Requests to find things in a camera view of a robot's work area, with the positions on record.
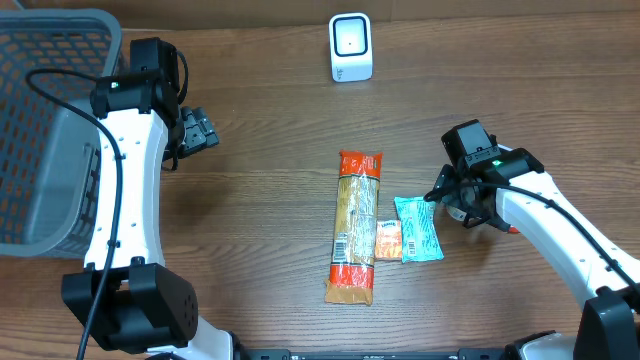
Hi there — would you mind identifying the orange spaghetti package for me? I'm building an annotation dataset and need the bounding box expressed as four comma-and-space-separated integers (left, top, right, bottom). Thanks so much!
325, 151, 383, 306

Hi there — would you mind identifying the small orange snack packet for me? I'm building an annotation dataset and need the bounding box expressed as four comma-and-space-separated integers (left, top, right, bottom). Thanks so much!
374, 220, 402, 260

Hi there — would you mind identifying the green lid jar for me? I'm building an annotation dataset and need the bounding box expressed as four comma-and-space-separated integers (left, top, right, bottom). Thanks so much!
442, 196, 467, 222

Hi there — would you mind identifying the teal tissue packet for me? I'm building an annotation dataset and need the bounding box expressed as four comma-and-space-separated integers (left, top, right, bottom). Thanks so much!
394, 197, 444, 263

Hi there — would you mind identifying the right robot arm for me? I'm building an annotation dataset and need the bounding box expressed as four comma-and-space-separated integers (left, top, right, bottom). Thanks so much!
425, 146, 639, 360

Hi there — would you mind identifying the grey plastic shopping basket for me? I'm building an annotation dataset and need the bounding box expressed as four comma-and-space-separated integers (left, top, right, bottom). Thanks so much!
1, 9, 126, 258

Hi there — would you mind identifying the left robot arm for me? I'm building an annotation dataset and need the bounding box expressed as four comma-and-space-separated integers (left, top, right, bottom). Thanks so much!
62, 66, 238, 359

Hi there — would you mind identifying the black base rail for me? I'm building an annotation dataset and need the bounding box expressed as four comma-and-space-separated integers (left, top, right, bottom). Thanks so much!
230, 345, 573, 360

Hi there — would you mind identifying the white barcode scanner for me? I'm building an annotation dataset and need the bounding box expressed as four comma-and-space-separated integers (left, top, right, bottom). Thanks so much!
328, 12, 373, 83

